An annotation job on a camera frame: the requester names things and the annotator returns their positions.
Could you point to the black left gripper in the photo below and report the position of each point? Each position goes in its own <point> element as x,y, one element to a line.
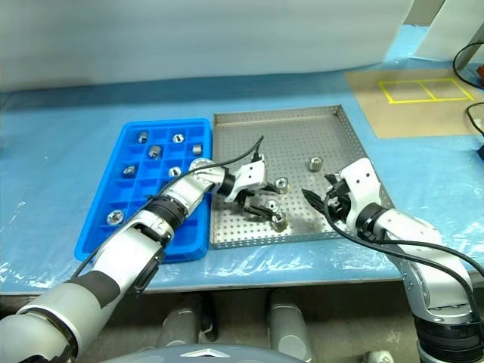
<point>247,200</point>

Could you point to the perforated steel tray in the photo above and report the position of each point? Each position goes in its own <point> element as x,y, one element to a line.
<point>287,143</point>

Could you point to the white rounded object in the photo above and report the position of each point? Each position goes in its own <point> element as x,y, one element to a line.
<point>378,357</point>

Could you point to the brown cardboard sheet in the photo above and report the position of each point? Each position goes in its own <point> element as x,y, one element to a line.
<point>416,117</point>

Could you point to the large white foam board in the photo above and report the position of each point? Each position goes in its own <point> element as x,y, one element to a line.
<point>189,38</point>

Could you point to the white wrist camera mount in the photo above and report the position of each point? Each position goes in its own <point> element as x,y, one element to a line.
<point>361,181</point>
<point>251,174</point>

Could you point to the yellow tape rectangle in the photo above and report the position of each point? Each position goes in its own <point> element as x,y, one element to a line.
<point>431,100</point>

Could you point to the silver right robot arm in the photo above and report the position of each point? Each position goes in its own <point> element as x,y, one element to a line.
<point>412,227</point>

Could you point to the grey robot leg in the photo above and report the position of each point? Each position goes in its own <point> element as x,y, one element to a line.
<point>287,321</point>
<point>177,325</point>

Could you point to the grey left robot leg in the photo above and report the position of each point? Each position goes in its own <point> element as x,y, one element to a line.
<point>177,325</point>

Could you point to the black box device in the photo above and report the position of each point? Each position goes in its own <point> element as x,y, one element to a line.
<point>481,152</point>

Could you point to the blue compartment plastic tray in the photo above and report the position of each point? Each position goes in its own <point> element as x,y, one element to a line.
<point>113,189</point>

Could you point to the white upright panel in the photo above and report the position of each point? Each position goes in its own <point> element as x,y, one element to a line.
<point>442,34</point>

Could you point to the small metal roller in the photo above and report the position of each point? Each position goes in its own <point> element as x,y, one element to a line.
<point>115,218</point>
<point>273,206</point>
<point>280,222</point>
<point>174,171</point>
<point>315,164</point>
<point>143,137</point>
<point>129,170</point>
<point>197,149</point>
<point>177,138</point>
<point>154,152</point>
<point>281,184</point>

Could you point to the reddish brown block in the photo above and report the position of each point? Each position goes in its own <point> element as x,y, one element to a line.
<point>481,72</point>

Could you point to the dark grey robot torso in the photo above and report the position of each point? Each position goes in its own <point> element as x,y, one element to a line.
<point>211,354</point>

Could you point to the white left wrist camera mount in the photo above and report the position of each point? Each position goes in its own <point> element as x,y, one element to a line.
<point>251,174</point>

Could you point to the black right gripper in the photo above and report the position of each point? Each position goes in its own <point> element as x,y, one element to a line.
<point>338,200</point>

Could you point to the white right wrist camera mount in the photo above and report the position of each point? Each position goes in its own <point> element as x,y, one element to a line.
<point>361,181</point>

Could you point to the grey right robot leg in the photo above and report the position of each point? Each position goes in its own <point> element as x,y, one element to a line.
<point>287,321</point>

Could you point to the blue plastic table cover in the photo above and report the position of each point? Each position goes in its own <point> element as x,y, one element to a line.
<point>56,151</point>

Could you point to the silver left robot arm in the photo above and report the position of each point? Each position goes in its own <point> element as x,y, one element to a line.
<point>128,246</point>

